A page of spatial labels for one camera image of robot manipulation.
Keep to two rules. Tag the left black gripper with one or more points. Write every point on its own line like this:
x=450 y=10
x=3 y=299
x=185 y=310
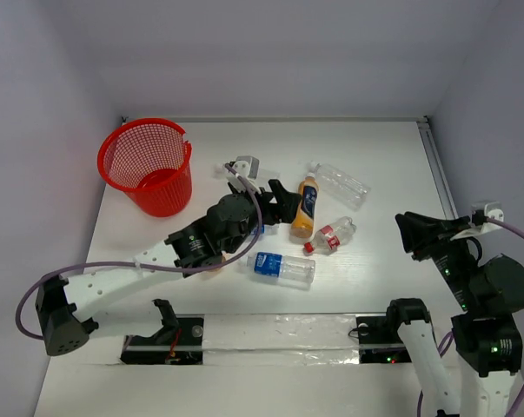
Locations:
x=265 y=201

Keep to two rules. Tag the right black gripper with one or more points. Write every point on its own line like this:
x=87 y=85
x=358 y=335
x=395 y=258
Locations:
x=418 y=229

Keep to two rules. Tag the tall orange juice bottle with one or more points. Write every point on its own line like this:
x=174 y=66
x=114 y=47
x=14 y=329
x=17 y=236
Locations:
x=303 y=224

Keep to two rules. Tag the large clear plastic bottle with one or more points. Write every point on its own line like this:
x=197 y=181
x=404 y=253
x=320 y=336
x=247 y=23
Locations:
x=342 y=186

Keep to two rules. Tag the blue label bottle front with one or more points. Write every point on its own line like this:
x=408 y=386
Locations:
x=281 y=270

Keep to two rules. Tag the blue label bottle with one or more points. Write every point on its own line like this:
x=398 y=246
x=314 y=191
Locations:
x=281 y=270
x=266 y=230

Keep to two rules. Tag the clear unlabeled plastic bottle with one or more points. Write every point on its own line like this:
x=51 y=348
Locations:
x=221 y=170

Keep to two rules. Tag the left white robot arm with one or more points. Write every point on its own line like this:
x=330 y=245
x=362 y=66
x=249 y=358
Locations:
x=72 y=311

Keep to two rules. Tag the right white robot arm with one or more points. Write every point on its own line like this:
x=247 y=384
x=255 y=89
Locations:
x=485 y=335

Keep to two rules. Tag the red mesh plastic bin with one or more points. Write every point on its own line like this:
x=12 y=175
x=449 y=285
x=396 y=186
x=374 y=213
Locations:
x=149 y=161

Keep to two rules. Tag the blue label bottle middle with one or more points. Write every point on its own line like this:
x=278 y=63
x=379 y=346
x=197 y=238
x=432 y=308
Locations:
x=266 y=230

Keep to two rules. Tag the crushed red label bottle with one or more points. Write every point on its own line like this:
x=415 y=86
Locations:
x=332 y=236

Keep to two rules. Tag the small orange juice bottle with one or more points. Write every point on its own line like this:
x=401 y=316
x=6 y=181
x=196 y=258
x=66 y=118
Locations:
x=219 y=264

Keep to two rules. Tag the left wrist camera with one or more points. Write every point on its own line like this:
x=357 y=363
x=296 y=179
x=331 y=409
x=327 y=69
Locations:
x=248 y=166

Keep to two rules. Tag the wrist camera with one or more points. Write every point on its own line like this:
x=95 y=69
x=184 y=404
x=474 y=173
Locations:
x=248 y=166
x=481 y=214

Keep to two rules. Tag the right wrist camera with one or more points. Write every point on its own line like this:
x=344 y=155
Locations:
x=481 y=214

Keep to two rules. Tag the aluminium rail right edge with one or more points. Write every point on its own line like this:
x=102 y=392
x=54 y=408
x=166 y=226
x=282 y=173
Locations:
x=438 y=174

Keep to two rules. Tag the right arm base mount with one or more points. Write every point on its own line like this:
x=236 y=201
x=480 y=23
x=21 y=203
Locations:
x=383 y=339

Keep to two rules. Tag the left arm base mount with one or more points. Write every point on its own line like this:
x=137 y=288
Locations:
x=180 y=345

